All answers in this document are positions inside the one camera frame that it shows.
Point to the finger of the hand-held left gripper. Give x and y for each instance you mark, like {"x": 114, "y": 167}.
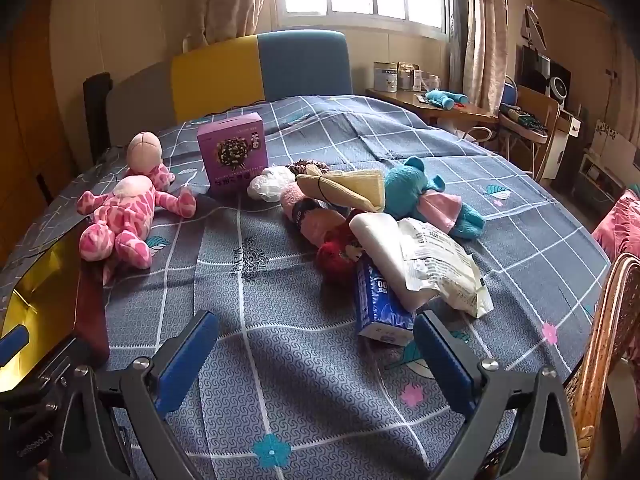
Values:
{"x": 12, "y": 344}

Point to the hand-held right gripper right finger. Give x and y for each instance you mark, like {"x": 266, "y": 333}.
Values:
{"x": 444, "y": 365}

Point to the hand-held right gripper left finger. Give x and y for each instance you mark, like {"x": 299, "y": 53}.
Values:
{"x": 186, "y": 360}

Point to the gold tin box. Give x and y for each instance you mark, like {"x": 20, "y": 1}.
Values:
{"x": 45, "y": 285}

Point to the blue tissue pack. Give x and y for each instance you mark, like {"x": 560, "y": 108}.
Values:
{"x": 380, "y": 310}

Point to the white snack packet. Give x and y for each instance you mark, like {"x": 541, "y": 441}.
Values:
{"x": 440, "y": 265}

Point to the red fuzzy plush sock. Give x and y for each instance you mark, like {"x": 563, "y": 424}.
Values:
{"x": 335, "y": 255}

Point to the blue plush toy pink dress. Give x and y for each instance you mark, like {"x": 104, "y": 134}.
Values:
{"x": 410, "y": 185}

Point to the pink towel blue band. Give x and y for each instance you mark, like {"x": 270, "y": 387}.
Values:
{"x": 320, "y": 225}

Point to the white plastic bag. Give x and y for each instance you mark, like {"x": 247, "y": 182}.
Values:
{"x": 270, "y": 185}

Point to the beige cloth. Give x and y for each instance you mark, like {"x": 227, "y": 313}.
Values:
{"x": 350, "y": 187}

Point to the brown scrunchie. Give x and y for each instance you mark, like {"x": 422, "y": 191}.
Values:
{"x": 305, "y": 165}

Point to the grey checked bedsheet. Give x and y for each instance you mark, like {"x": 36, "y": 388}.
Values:
{"x": 300, "y": 385}

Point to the pink giraffe plush toy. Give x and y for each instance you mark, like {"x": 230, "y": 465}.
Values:
{"x": 125, "y": 210}

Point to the wicker chair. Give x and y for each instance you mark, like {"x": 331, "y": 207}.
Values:
{"x": 607, "y": 340}

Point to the purple printed carton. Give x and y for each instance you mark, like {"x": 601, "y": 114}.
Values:
{"x": 230, "y": 155}

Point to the pink quilt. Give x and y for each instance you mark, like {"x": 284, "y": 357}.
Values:
{"x": 622, "y": 225}

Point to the wooden wardrobe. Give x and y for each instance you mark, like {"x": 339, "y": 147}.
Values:
{"x": 30, "y": 110}

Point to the white shelf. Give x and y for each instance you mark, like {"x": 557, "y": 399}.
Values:
{"x": 600, "y": 165}

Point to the wooden desk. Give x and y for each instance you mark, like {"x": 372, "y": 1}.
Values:
{"x": 400, "y": 98}

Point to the wooden chair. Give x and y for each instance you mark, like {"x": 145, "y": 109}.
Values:
{"x": 537, "y": 110}

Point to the blue round object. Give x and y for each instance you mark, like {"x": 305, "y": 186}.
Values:
{"x": 509, "y": 92}

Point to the clear plastic jar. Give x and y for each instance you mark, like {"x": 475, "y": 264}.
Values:
{"x": 430, "y": 83}

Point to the grey yellow blue headboard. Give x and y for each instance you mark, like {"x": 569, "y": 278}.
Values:
{"x": 215, "y": 75}

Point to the small carton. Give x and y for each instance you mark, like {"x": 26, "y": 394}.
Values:
{"x": 407, "y": 76}

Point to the metal tin can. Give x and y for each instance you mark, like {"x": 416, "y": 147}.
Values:
{"x": 385, "y": 77}

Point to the white round fan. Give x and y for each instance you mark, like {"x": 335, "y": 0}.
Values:
{"x": 558, "y": 89}

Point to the black monitor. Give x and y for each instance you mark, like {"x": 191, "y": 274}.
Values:
{"x": 532, "y": 75}

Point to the beige curtain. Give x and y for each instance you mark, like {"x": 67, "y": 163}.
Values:
{"x": 230, "y": 0}
{"x": 480, "y": 35}

